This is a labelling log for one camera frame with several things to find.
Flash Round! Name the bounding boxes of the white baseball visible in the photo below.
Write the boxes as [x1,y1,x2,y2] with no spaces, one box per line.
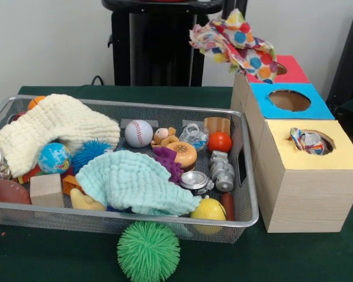
[124,119,154,147]

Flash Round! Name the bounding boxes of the yellow ball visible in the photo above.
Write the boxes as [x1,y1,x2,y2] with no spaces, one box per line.
[190,198,227,235]

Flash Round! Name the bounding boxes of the wooden box with three holes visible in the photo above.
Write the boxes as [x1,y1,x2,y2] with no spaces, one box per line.
[230,54,353,234]

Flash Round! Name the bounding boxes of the green spiky puffer ball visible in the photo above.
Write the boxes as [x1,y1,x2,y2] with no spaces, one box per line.
[116,220,182,282]

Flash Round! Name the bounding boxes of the orange toy basketball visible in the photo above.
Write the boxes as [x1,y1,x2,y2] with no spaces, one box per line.
[28,96,47,111]

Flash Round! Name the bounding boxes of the plain wooden cube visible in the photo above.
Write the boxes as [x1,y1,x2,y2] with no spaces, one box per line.
[29,173,65,209]

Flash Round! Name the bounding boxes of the purple spiky ball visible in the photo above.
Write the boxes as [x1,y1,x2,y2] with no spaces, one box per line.
[151,146,184,185]

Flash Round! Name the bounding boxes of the grey wire mesh bin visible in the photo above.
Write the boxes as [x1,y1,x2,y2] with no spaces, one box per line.
[0,94,259,244]

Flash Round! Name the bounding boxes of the colourful patterned cloth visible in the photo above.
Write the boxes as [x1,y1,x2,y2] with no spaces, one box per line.
[289,127,325,156]

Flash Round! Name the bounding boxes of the light teal cloth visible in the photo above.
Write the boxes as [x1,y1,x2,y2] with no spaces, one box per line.
[75,150,202,217]

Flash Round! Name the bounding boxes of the colourful polka dot cloth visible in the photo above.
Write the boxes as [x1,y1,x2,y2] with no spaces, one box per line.
[189,8,279,85]

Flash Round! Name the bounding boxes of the cream knitted cloth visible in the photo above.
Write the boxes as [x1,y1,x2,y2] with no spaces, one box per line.
[0,93,121,179]

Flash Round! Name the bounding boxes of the blue puffer ball with eyes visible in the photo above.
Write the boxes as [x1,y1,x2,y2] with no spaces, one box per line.
[72,138,114,174]

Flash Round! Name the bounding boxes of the globe print ball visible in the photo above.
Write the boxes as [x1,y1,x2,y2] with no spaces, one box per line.
[37,143,73,174]

